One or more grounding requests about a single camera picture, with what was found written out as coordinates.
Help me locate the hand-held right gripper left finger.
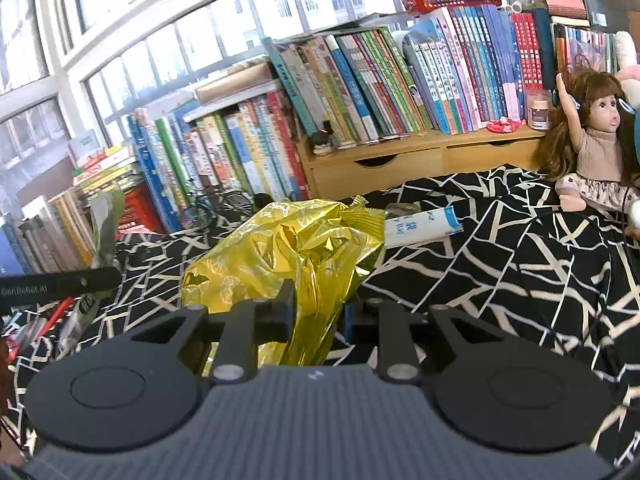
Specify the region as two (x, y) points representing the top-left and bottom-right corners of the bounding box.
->
(122, 279), (297, 385)

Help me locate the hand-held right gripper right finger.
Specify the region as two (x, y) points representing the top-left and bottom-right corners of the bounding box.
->
(344, 299), (501, 385)

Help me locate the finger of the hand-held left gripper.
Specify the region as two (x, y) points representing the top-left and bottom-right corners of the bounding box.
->
(52, 266), (122, 301)

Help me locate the yellow foil bag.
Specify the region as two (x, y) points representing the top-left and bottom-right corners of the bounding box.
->
(181, 200), (386, 366)

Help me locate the red stick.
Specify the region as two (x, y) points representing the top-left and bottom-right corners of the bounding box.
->
(30, 297), (77, 342)

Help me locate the white black wrapper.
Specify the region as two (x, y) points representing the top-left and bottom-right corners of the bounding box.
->
(57, 292), (102, 356)

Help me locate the stack of flat books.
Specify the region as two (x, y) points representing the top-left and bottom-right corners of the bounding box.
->
(0, 130), (146, 276)

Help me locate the red plastic crate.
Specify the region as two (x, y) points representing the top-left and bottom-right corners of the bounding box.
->
(117, 182), (156, 233)

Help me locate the yellow green snack wrapper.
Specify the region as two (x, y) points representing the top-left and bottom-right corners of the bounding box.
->
(341, 194), (387, 241)

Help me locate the white blue packet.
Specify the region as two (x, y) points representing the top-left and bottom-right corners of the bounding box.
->
(384, 206), (463, 250)

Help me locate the grey crumpled wrapper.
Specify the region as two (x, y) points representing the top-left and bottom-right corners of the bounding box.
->
(387, 201), (426, 219)

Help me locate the miniature black bicycle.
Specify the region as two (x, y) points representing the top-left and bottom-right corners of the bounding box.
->
(180, 180), (256, 228)

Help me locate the row of tall picture books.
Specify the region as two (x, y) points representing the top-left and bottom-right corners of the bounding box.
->
(127, 87), (308, 233)

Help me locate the wooden drawer shelf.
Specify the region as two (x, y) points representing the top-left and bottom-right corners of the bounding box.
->
(297, 125), (548, 200)

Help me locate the black figurine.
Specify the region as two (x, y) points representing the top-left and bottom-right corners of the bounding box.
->
(309, 120), (337, 156)

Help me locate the black white patterned blanket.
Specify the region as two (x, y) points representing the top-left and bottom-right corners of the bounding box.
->
(0, 162), (640, 471)

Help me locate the tan rolled paper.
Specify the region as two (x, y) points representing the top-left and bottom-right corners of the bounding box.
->
(194, 62), (281, 106)

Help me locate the row of slim children's books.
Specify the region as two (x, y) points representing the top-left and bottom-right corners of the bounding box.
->
(265, 5), (556, 143)

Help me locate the jar with pink lid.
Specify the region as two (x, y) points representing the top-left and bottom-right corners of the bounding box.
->
(526, 89), (553, 131)

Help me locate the brown haired doll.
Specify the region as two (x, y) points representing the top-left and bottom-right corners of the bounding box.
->
(532, 70), (640, 216)

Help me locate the row of thin dark books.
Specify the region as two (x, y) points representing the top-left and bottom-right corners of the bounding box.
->
(550, 22), (617, 106)

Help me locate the white plush toy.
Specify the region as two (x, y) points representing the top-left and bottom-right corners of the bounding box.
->
(614, 30), (640, 111)

